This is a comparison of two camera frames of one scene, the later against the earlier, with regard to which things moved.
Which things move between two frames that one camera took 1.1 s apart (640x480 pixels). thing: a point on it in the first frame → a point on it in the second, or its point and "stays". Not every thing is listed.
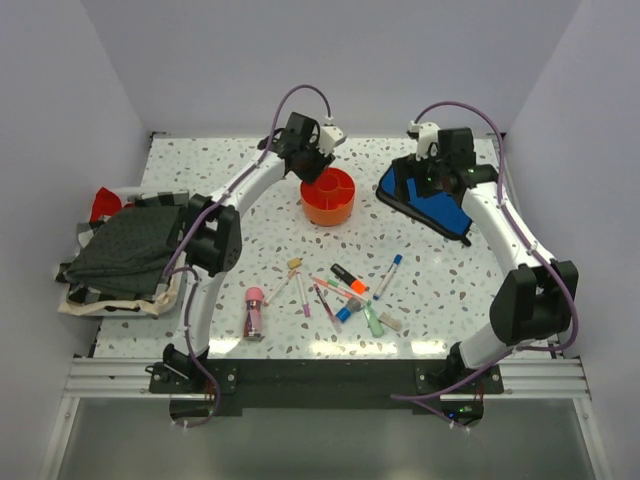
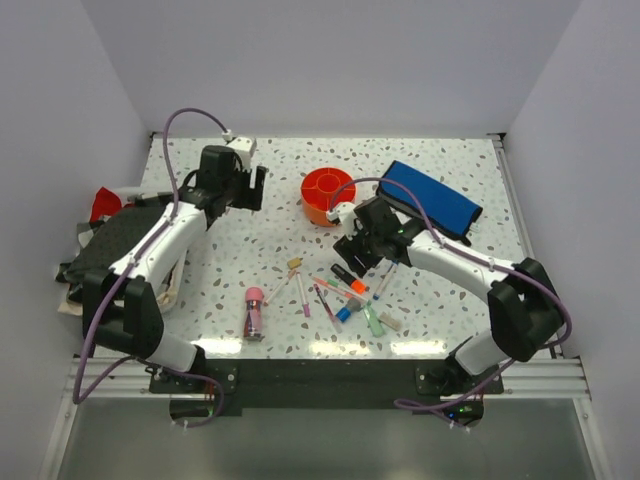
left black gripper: x=323 y=161 → x=251 y=198
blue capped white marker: x=388 y=276 stays
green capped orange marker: x=341 y=290 stays
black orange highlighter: x=356 y=284 stays
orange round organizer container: x=329 y=201 stays
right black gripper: x=410 y=167 → x=349 y=249
